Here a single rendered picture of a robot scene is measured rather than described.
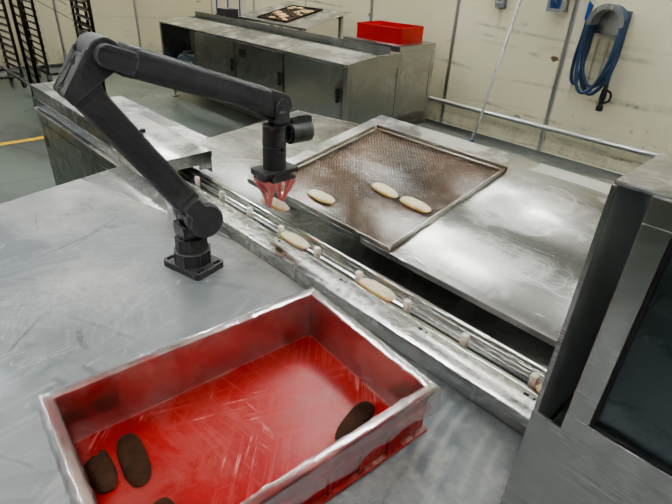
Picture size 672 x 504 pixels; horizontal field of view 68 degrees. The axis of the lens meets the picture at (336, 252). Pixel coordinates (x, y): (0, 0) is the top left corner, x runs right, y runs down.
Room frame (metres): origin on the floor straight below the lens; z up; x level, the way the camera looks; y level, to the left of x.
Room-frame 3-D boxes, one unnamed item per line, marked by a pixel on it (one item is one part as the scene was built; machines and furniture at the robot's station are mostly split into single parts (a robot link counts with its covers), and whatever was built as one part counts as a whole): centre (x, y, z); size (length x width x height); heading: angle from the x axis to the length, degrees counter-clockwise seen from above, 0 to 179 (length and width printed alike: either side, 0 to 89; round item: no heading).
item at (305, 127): (1.18, 0.13, 1.13); 0.11 x 0.09 x 0.12; 130
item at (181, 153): (1.91, 0.92, 0.89); 1.25 x 0.18 x 0.09; 45
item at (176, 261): (1.00, 0.34, 0.86); 0.12 x 0.09 x 0.08; 58
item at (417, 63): (4.93, -0.38, 0.44); 0.70 x 0.55 x 0.87; 45
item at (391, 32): (4.93, -0.38, 0.94); 0.51 x 0.36 x 0.13; 49
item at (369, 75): (5.35, 0.61, 0.51); 3.00 x 1.26 x 1.03; 45
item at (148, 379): (0.51, 0.12, 0.88); 0.49 x 0.34 x 0.10; 130
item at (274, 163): (1.15, 0.16, 1.04); 0.10 x 0.07 x 0.07; 135
